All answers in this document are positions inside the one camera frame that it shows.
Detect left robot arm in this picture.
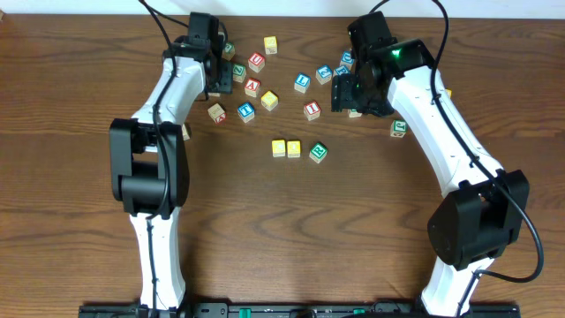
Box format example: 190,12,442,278
109,12,232,317

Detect red I block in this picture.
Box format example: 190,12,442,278
304,101,321,121

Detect red U block left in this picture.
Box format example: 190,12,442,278
248,52,266,72

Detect red A block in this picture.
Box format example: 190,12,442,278
244,78,260,97

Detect blue T block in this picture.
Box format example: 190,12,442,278
237,102,255,123

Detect plain red-edged block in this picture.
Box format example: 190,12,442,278
207,103,226,124

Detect yellow O block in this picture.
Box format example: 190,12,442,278
287,140,301,158

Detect yellow block centre left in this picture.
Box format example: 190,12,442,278
260,91,279,111

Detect plain wooden picture block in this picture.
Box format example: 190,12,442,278
182,124,191,141

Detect green J block top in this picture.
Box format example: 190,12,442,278
222,42,236,61

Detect green j block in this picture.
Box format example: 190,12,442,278
222,42,236,61
390,120,408,138

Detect blue D block upper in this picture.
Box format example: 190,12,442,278
340,50,355,70

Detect green Z block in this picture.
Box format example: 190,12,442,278
232,64,246,83

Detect yellow C block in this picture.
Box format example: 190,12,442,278
271,140,286,157

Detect green B block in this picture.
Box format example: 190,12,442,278
348,110,362,117

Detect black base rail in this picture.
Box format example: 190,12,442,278
78,300,522,318

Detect green R block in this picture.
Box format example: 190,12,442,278
309,142,328,163

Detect blue P block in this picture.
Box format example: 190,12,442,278
333,65,350,77

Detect green J block lower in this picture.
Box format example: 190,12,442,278
390,120,408,138

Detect blue 2 block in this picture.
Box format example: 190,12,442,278
316,64,333,85

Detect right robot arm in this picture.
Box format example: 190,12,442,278
331,11,530,317

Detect yellow S block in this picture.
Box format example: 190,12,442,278
264,36,278,55

